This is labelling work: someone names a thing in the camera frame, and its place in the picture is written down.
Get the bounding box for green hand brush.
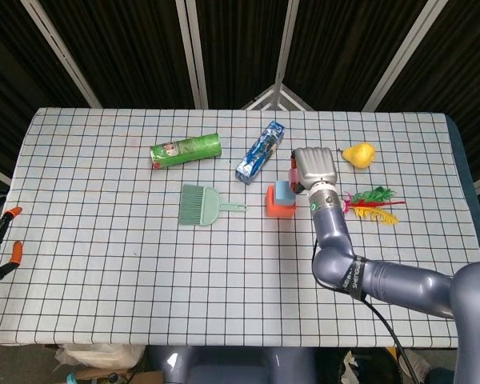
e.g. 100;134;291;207
178;183;249;227

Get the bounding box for green chip can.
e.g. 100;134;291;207
150;133;223;171

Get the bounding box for black trash bin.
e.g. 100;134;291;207
338;347;405;384

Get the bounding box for blue foam cube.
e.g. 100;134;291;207
274;180;297;206

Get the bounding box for dark folding partition screen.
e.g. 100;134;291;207
0;0;480;197

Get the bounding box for yellow toy pear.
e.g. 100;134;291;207
337;142;377;170

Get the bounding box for black printed arm strap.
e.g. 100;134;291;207
339;258;367;299

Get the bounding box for grey-blue robot torso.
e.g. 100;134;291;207
146;346;317;384

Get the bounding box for white plastic bag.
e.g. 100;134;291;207
54;343;147;384

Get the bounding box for dark blue table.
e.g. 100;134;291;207
443;114;480;267

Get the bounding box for colourful feather shuttlecock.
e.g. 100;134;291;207
341;186;406;227

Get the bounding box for white checkered tablecloth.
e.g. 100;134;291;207
0;106;480;348

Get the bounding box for blue cookie box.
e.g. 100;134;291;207
234;120;286;186

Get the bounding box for brown cardboard box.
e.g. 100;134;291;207
66;370;165;384

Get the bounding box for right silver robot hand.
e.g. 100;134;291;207
290;146;338;195

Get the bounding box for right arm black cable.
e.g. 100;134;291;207
312;239;419;384

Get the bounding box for orange foam cube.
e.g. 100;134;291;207
266;184;297;220

